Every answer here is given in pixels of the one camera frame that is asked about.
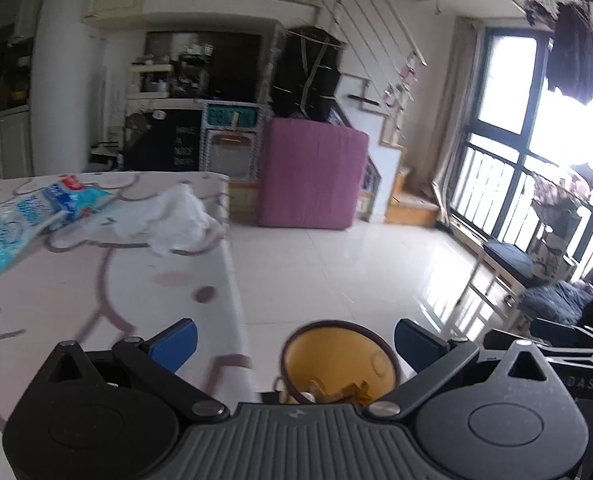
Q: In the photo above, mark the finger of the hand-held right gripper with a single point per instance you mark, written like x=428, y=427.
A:
x=576, y=352
x=556, y=331

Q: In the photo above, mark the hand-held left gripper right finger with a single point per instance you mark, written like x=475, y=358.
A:
x=419, y=342

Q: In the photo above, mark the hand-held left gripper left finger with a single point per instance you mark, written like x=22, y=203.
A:
x=176, y=342

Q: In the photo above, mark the round wooden bin dark rim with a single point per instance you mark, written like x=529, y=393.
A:
x=326, y=355

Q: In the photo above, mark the yellow crumpled wrapper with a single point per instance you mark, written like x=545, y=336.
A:
x=359, y=393

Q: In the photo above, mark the white wooden bench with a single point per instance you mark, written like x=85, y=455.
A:
x=476, y=280

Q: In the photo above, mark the dark blue bench cushion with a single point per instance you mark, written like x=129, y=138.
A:
x=509, y=257

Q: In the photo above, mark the white thin plastic bag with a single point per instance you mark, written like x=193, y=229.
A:
x=171, y=220

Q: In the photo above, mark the pinkish dried plant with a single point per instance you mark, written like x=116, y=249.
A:
x=559, y=200

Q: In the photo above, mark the wooden stair steps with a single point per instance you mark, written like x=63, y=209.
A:
x=411, y=210

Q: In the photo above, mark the cream drawer cabinet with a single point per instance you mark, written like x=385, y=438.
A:
x=242, y=201

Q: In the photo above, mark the black window railing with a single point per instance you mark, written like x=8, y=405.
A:
x=506, y=170

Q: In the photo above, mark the blue white tissue packet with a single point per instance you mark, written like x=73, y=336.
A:
x=31, y=215

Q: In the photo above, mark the pink mattress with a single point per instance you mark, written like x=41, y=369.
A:
x=311, y=175

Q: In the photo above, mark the black chalkboard sign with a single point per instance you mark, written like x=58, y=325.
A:
x=174, y=142

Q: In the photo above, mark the white teal framed panel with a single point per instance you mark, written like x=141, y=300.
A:
x=231, y=140

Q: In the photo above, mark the beige curtain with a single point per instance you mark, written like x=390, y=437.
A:
x=456, y=110

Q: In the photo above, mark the white floor cabinet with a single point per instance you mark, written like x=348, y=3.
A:
x=1, y=142

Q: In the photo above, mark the dark hanging clothes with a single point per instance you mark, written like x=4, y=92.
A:
x=574, y=55

